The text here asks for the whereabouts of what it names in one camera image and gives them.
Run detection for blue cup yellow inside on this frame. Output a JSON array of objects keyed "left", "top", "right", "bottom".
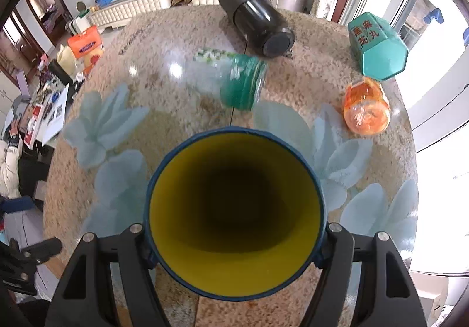
[{"left": 144, "top": 127, "right": 326, "bottom": 301}]

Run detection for white paper sheet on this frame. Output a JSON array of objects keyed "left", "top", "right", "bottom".
[{"left": 37, "top": 85, "right": 69, "bottom": 146}]

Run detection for orange plastic jar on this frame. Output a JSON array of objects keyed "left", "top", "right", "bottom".
[{"left": 343, "top": 76, "right": 391, "bottom": 135}]

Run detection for orange tissue pack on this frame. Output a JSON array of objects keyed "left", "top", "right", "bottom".
[{"left": 68, "top": 25, "right": 104, "bottom": 59}]

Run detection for green label clear bottle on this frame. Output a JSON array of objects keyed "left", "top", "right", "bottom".
[{"left": 183, "top": 48, "right": 268, "bottom": 111}]

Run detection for teal hexagonal tin box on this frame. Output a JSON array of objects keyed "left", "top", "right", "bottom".
[{"left": 347, "top": 12, "right": 409, "bottom": 82}]

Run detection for black cylindrical thermos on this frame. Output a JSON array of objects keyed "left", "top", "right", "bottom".
[{"left": 219, "top": 0, "right": 296, "bottom": 58}]

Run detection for white tufted tv cabinet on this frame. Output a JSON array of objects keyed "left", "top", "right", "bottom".
[{"left": 87, "top": 0, "right": 219, "bottom": 29}]

